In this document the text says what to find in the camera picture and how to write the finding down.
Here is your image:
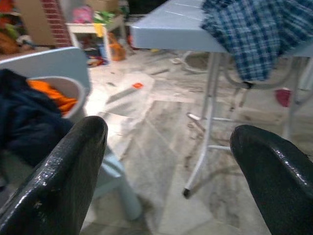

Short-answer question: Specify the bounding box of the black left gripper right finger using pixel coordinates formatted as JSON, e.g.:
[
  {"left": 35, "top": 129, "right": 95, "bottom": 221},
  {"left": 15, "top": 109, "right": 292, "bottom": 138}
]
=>
[{"left": 229, "top": 124, "right": 313, "bottom": 235}]

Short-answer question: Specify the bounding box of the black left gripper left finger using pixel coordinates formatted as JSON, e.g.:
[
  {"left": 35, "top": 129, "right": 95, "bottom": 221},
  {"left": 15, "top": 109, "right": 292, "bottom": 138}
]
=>
[{"left": 0, "top": 116, "right": 108, "bottom": 235}]

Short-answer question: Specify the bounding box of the navy garment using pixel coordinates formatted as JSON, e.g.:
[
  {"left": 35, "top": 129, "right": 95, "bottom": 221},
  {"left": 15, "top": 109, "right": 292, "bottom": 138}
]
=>
[{"left": 0, "top": 68, "right": 74, "bottom": 167}]

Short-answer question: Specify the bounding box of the blue plaid shirt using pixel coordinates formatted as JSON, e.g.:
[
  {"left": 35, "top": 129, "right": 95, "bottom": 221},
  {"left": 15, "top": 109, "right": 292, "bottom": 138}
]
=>
[{"left": 200, "top": 0, "right": 313, "bottom": 83}]

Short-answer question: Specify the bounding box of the magenta bowl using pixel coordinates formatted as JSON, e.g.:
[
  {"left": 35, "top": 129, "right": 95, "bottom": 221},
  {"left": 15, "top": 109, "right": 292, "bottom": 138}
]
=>
[{"left": 275, "top": 88, "right": 293, "bottom": 108}]

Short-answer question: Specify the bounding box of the orange garment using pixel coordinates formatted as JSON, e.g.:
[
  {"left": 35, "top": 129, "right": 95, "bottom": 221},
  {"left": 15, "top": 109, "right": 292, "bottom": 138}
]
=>
[{"left": 26, "top": 80, "right": 78, "bottom": 116}]

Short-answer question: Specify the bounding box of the white laundry basket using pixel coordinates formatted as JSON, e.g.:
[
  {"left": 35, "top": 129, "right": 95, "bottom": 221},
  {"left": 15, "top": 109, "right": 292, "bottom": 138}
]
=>
[{"left": 26, "top": 75, "right": 86, "bottom": 120}]

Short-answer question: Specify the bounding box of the light blue plastic chair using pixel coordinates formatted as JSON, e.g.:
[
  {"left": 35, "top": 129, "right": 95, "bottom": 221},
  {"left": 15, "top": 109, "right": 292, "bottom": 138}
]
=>
[{"left": 0, "top": 46, "right": 144, "bottom": 221}]

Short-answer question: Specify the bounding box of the orange plastic bag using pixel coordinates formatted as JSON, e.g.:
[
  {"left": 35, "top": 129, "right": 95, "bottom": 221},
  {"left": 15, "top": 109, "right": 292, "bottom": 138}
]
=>
[{"left": 109, "top": 33, "right": 127, "bottom": 62}]

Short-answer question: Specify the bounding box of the colourful toy pile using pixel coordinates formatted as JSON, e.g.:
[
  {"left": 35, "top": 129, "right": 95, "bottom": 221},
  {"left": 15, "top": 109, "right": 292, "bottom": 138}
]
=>
[{"left": 0, "top": 0, "right": 30, "bottom": 53}]

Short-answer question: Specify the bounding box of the white low shelf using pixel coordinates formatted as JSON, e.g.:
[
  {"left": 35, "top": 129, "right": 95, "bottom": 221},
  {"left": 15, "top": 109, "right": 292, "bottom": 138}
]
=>
[{"left": 66, "top": 14, "right": 128, "bottom": 64}]

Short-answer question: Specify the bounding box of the red brick pattern pillar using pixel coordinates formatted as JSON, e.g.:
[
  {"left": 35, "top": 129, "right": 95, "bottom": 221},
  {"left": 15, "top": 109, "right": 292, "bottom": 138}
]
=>
[{"left": 40, "top": 0, "right": 73, "bottom": 47}]

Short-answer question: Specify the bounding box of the brown cardboard panel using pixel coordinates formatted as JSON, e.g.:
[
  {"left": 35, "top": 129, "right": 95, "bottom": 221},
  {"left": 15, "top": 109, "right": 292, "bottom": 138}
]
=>
[{"left": 14, "top": 0, "right": 57, "bottom": 47}]

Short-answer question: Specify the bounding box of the pink soft bag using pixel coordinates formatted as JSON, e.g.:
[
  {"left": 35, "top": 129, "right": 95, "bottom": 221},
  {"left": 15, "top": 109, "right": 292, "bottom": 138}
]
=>
[{"left": 73, "top": 6, "right": 93, "bottom": 24}]

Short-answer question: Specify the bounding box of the green cloth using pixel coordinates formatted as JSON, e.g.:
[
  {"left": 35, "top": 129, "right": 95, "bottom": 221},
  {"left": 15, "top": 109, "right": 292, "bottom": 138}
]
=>
[{"left": 92, "top": 11, "right": 115, "bottom": 24}]

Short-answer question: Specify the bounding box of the cardboard box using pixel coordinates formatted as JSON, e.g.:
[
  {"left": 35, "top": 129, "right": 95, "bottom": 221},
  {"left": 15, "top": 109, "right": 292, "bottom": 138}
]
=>
[{"left": 85, "top": 0, "right": 119, "bottom": 12}]

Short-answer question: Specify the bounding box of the white folding table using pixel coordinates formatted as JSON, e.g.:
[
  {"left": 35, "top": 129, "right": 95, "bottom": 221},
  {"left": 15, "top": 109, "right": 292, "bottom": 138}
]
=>
[{"left": 129, "top": 0, "right": 313, "bottom": 199}]

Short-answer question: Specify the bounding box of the red blue strap bag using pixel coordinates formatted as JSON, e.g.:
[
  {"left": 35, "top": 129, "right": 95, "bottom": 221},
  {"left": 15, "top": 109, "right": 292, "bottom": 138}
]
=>
[{"left": 87, "top": 55, "right": 108, "bottom": 68}]

